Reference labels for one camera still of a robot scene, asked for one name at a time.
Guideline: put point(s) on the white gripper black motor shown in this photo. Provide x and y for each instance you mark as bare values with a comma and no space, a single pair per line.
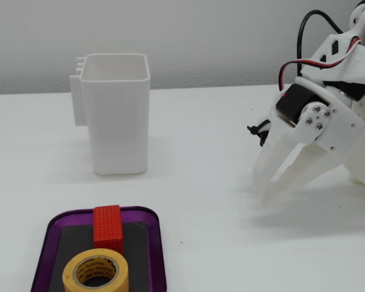
317,120

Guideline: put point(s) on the white plastic box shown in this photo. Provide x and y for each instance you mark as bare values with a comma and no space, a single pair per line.
118,127

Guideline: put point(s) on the black zip tie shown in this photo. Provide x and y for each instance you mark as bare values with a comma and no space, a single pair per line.
255,129

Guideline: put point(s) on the yellow masking tape roll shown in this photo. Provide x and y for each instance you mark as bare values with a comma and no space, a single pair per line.
67,273

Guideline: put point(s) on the purple metal tray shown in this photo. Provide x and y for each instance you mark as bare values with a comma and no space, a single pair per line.
156,243

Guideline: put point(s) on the black tray mat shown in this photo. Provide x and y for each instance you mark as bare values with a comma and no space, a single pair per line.
76,240

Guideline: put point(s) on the red studded block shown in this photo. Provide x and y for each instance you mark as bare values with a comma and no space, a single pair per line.
108,225

